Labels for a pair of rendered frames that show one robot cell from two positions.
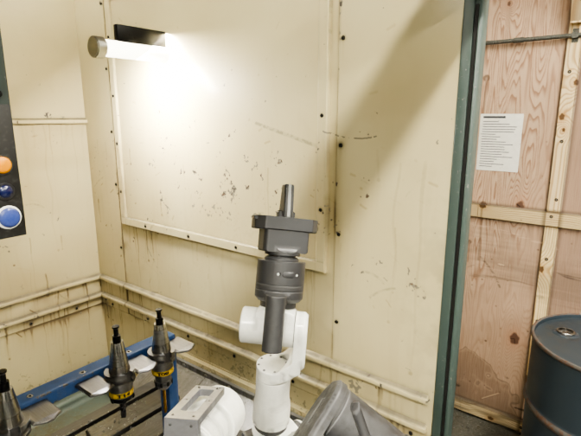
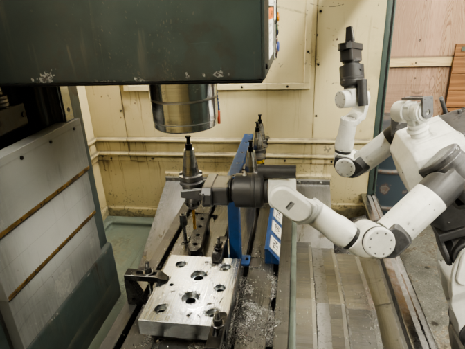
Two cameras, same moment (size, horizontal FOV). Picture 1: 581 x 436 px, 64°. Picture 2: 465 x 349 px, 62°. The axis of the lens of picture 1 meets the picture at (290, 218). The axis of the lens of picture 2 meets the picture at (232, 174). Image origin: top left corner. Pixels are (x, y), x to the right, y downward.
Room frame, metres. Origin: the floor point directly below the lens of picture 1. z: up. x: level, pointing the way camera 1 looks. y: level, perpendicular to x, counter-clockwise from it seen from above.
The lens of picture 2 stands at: (-0.30, 1.11, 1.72)
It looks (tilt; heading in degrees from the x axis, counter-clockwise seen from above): 23 degrees down; 332
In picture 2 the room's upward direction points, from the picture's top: 3 degrees counter-clockwise
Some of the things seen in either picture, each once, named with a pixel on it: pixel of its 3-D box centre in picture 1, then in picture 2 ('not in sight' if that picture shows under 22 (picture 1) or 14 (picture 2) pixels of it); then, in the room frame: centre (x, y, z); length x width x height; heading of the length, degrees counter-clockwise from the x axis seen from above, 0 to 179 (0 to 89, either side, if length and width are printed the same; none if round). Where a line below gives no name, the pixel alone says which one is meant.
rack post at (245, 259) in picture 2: not in sight; (234, 224); (0.72, 0.58, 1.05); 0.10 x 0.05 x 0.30; 53
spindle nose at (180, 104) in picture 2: not in sight; (183, 100); (0.58, 0.77, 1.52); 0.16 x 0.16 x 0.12
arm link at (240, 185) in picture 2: not in sight; (228, 189); (0.52, 0.70, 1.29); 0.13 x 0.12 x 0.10; 142
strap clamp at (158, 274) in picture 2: not in sight; (147, 282); (0.67, 0.91, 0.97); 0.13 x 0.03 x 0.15; 53
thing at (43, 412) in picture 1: (41, 413); not in sight; (0.77, 0.47, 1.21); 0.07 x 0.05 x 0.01; 53
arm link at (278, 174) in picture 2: not in sight; (273, 185); (0.46, 0.60, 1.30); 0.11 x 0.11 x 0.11; 52
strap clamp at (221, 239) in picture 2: not in sight; (219, 255); (0.68, 0.66, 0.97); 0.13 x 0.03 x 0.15; 143
